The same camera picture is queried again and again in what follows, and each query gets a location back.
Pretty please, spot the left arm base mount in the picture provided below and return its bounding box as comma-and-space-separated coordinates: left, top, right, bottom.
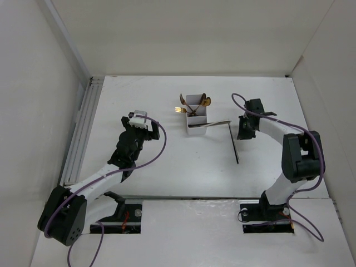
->
83, 191, 143, 234

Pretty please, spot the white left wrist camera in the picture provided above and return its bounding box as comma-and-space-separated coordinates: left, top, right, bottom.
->
128, 110, 147, 129

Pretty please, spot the gold fork green handle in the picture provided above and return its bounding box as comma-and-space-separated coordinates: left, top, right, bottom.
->
175, 107, 191, 115

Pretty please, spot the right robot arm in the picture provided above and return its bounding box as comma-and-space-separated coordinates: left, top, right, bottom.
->
237, 98, 325, 221

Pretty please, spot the aluminium frame rail left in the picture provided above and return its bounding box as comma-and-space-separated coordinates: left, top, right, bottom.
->
57, 76, 105, 186

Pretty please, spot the gold spoon green handle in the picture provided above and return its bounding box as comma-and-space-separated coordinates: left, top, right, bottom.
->
202, 97, 211, 107

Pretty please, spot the silver chopstick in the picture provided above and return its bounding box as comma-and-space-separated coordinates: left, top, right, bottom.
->
203, 120, 231, 127
206, 120, 230, 126

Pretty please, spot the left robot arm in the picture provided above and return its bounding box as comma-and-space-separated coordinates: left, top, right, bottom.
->
37, 111, 166, 246

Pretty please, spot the purple cable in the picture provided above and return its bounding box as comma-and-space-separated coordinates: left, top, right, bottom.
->
44, 115, 167, 267
231, 92, 326, 242

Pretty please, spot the white three-compartment utensil holder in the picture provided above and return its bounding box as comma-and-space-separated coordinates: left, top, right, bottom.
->
185, 94, 207, 136

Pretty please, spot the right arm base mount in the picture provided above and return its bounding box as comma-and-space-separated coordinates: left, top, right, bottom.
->
238, 201, 294, 234

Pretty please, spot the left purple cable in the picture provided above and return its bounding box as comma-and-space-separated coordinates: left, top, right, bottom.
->
44, 115, 167, 267

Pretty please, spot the dark grey chopstick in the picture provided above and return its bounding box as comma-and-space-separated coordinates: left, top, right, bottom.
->
228, 122, 239, 164
188, 123, 210, 128

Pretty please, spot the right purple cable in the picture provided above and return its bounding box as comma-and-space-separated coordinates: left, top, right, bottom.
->
231, 92, 326, 242

